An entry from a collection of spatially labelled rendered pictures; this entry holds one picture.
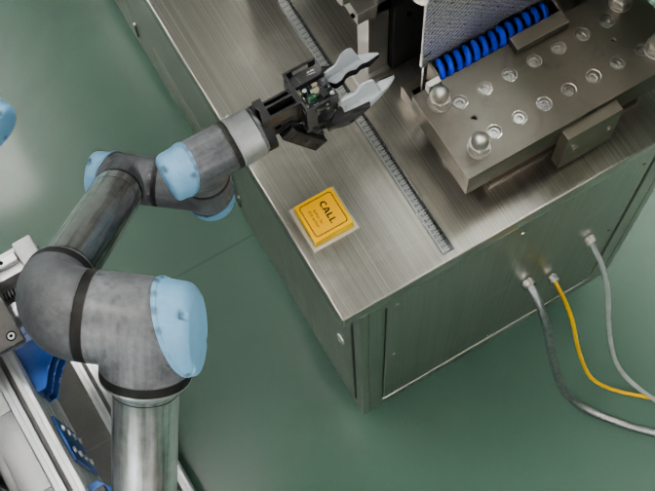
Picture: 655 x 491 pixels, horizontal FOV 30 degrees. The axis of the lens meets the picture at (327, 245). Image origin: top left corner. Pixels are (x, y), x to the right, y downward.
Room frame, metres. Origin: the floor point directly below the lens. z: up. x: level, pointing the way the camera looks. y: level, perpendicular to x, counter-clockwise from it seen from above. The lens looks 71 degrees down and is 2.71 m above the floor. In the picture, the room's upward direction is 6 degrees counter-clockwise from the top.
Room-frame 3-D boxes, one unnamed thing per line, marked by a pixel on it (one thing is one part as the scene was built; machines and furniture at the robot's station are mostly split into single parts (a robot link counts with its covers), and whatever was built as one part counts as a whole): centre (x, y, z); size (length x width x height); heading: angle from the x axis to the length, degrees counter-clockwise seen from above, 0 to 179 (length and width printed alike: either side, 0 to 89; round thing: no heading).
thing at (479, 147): (0.72, -0.24, 1.05); 0.04 x 0.04 x 0.04
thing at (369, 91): (0.79, -0.08, 1.12); 0.09 x 0.03 x 0.06; 106
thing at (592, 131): (0.75, -0.42, 0.96); 0.10 x 0.03 x 0.11; 115
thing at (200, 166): (0.71, 0.17, 1.11); 0.11 x 0.08 x 0.09; 115
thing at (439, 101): (0.80, -0.19, 1.05); 0.04 x 0.04 x 0.04
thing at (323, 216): (0.68, 0.00, 0.91); 0.07 x 0.07 x 0.02; 25
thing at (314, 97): (0.77, 0.03, 1.12); 0.12 x 0.08 x 0.09; 115
